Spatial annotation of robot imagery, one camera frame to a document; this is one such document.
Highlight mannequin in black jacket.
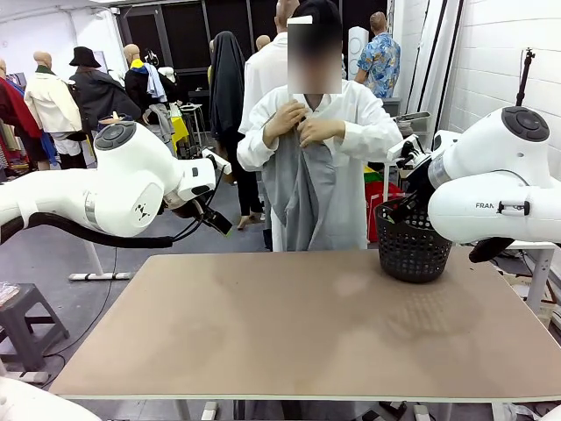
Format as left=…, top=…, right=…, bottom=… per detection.
left=68, top=46, right=142, bottom=132

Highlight black camera tripod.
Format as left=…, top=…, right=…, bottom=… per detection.
left=515, top=46, right=538, bottom=108

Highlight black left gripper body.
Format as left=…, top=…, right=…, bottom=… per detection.
left=191, top=199, right=221, bottom=225

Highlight mannequin with yellow blue scarf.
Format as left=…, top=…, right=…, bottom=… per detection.
left=124, top=43, right=180, bottom=154

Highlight yellow cloth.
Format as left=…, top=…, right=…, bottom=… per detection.
left=169, top=114, right=190, bottom=154

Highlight white metal floor stand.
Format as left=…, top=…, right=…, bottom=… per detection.
left=68, top=240, right=132, bottom=282

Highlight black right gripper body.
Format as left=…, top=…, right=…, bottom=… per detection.
left=403, top=161, right=435, bottom=208

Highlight black bucket hat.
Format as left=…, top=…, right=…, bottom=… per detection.
left=68, top=46, right=103, bottom=69

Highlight person's right hand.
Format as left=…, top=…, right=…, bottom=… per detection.
left=262, top=101, right=304, bottom=149

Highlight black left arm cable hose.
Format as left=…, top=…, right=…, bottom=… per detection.
left=0, top=212, right=174, bottom=250

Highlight mannequin in blue floral shirt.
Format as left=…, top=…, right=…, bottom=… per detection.
left=353, top=11, right=402, bottom=100

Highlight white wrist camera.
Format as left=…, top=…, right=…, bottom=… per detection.
left=387, top=134, right=433, bottom=170
left=201, top=148, right=233, bottom=176

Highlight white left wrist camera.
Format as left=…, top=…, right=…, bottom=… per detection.
left=201, top=148, right=233, bottom=176

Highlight person's left hand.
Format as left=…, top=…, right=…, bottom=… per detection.
left=299, top=118, right=347, bottom=148

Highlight white leaning board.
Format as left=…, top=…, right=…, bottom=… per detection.
left=405, top=0, right=465, bottom=128

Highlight tall mannequin in white shirt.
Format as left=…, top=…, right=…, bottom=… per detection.
left=241, top=0, right=303, bottom=132

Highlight white side table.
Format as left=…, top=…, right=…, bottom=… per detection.
left=455, top=239, right=561, bottom=317

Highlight grey training pants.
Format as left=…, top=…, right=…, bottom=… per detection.
left=261, top=111, right=341, bottom=252

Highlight black perforated plastic basket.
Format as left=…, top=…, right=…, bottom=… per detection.
left=374, top=196, right=454, bottom=284

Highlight person in white shirt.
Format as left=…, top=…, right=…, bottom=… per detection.
left=236, top=0, right=404, bottom=252

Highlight red bag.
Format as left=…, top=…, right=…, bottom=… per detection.
left=366, top=182, right=409, bottom=245

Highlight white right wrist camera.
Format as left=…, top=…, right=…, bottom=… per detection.
left=387, top=134, right=433, bottom=170

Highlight grey plastic step stool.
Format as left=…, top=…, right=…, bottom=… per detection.
left=0, top=282, right=71, bottom=373

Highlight mannequin in dark hooded cloak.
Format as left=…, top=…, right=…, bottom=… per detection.
left=209, top=30, right=264, bottom=232

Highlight mannequin in red garment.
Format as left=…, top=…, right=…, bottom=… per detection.
left=0, top=59, right=44, bottom=172

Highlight mannequin in cream jacket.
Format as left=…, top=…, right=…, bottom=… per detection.
left=24, top=51, right=83, bottom=170

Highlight person's right forearm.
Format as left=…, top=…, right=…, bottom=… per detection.
left=236, top=114, right=281, bottom=173

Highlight person's left forearm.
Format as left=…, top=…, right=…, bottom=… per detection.
left=337, top=117, right=404, bottom=170

